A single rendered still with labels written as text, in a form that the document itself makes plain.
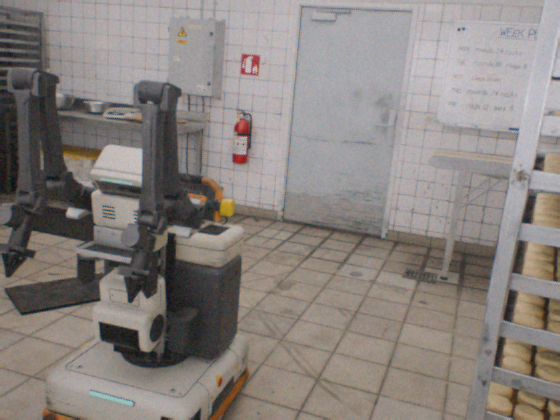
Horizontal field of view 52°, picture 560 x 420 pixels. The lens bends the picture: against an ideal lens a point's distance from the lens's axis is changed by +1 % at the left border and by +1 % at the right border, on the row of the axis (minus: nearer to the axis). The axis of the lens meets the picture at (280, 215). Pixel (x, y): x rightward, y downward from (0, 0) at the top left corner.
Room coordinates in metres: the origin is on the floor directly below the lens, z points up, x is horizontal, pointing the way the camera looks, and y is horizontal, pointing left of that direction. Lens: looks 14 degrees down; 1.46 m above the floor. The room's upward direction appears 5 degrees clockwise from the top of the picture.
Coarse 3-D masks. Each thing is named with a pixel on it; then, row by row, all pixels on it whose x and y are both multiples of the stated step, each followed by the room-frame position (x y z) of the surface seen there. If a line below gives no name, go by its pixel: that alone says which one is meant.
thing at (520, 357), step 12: (504, 348) 1.03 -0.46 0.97; (516, 348) 1.03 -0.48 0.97; (528, 348) 1.06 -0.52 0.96; (540, 348) 1.05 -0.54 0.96; (504, 360) 0.97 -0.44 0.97; (516, 360) 0.98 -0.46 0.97; (528, 360) 1.01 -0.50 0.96; (540, 360) 0.99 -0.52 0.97; (552, 360) 0.99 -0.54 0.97; (528, 372) 0.95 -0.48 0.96; (540, 372) 0.94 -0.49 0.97; (552, 372) 0.94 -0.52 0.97
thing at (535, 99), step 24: (552, 0) 0.91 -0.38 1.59; (552, 24) 0.91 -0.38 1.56; (552, 48) 0.91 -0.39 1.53; (528, 96) 0.92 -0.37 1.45; (528, 120) 0.91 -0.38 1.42; (528, 144) 0.91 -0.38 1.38; (528, 168) 0.91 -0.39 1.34; (504, 216) 0.92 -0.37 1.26; (504, 240) 0.91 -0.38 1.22; (504, 264) 0.91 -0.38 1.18; (504, 288) 0.91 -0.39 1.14; (480, 336) 0.92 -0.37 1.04; (480, 360) 0.92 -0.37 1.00; (480, 384) 0.91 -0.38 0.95; (480, 408) 0.91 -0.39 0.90
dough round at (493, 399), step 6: (492, 396) 0.99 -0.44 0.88; (498, 396) 0.99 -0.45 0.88; (492, 402) 0.97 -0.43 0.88; (498, 402) 0.97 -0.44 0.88; (504, 402) 0.97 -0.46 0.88; (510, 402) 0.98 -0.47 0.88; (486, 408) 0.97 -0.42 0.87; (492, 408) 0.96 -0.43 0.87; (498, 408) 0.96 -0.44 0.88; (504, 408) 0.96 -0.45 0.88; (510, 408) 0.96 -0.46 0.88; (504, 414) 0.95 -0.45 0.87
